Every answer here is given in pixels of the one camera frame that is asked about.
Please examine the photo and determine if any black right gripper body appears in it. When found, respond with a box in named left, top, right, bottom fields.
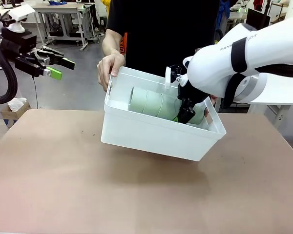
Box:
left=177, top=81, right=207, bottom=109

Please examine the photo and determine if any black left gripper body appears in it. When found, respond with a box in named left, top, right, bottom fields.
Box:
left=1, top=28, right=64, bottom=77

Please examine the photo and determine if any white plastic basket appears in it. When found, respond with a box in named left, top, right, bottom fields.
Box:
left=100, top=65, right=227, bottom=162

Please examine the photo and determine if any person's right forearm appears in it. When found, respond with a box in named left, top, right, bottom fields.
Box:
left=102, top=28, right=128, bottom=59

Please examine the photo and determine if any person's right hand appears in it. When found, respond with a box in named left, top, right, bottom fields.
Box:
left=97, top=53, right=126, bottom=93

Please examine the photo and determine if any crumpled white paper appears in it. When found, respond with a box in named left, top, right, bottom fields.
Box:
left=7, top=97, right=27, bottom=112

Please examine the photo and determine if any white workbench with metal legs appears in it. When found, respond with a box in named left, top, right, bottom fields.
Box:
left=26, top=2, right=93, bottom=51

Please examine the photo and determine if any person in black T-shirt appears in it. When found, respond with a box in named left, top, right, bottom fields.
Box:
left=105, top=0, right=222, bottom=78

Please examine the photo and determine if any brown cardboard box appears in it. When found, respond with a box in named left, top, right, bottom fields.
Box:
left=0, top=97, right=32, bottom=128

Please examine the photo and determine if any person in blue jacket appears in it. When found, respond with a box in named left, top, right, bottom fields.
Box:
left=217, top=0, right=230, bottom=29

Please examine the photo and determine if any white table beside robot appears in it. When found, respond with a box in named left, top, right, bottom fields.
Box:
left=248, top=73, right=293, bottom=127

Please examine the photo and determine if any black monitor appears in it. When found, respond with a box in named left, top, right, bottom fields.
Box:
left=246, top=8, right=272, bottom=31

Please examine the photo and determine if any wooden shelf rack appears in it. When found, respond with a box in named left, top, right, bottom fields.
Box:
left=268, top=11, right=288, bottom=25

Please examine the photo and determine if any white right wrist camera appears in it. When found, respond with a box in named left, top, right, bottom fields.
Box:
left=164, top=64, right=188, bottom=90

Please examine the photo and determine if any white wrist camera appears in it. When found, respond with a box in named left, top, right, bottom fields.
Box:
left=1, top=3, right=37, bottom=34
left=164, top=64, right=188, bottom=90

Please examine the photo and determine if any thin black hanging cable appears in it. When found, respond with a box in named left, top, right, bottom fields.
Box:
left=32, top=75, right=39, bottom=110

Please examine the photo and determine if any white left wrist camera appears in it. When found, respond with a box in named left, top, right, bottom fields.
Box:
left=1, top=3, right=37, bottom=34

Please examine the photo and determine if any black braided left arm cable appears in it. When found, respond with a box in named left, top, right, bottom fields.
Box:
left=0, top=9, right=18, bottom=105

